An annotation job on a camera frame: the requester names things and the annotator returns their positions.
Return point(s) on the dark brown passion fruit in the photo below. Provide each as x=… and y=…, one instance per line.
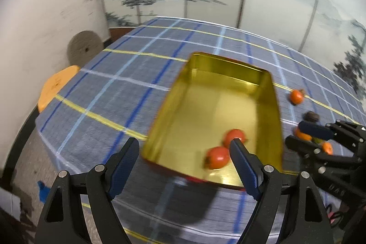
x=311, y=116

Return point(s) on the blue tape piece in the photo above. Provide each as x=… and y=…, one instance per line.
x=43, y=191

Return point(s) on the red-orange persimmon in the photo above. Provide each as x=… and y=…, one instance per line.
x=217, y=157
x=235, y=136

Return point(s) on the red and gold tin box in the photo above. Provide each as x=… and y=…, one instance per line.
x=200, y=106

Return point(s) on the blue plaid tablecloth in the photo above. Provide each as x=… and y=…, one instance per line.
x=114, y=89

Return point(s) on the light brown round fruit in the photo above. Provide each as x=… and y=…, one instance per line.
x=301, y=90

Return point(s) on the orange stool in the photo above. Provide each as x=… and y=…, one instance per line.
x=57, y=84

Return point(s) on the small orange fruit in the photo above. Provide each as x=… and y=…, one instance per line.
x=328, y=149

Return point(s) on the grey round wooden board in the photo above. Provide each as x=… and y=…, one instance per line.
x=84, y=46

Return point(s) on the orange mandarin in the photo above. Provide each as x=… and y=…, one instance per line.
x=296, y=97
x=303, y=136

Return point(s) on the white paper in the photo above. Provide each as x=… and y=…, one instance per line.
x=8, y=202

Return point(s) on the small green fruit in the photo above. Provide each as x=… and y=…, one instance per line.
x=316, y=140

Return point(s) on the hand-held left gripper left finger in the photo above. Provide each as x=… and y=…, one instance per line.
x=125, y=164

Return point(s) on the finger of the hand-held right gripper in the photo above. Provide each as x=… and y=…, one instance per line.
x=300, y=145
x=317, y=129

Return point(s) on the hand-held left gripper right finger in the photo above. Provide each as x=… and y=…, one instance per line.
x=243, y=162

